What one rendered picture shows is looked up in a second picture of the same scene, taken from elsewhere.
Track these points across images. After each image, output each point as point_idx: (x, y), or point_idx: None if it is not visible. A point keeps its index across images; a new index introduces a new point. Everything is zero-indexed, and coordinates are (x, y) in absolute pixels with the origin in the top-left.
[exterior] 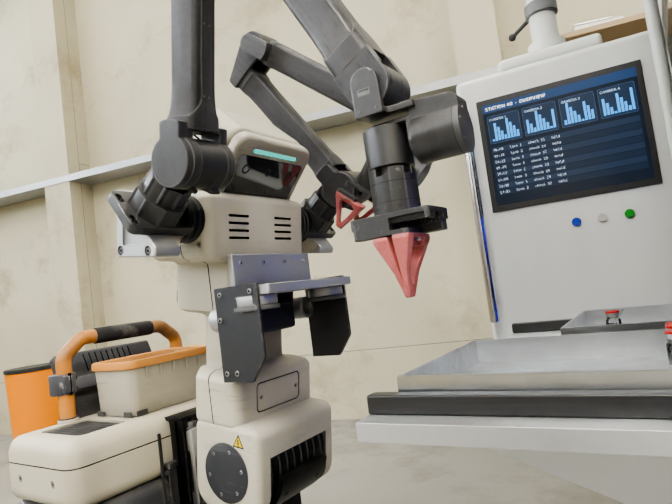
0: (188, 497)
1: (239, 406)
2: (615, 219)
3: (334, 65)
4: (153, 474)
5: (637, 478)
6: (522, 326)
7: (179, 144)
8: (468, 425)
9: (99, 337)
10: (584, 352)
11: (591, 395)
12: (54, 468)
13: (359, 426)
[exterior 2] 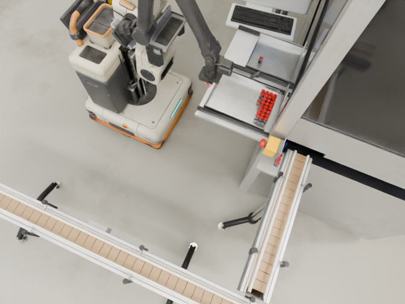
0: (129, 67)
1: (152, 64)
2: None
3: (201, 50)
4: (119, 64)
5: None
6: (241, 28)
7: (144, 38)
8: (215, 122)
9: (80, 14)
10: (246, 81)
11: (235, 123)
12: (94, 73)
13: (195, 114)
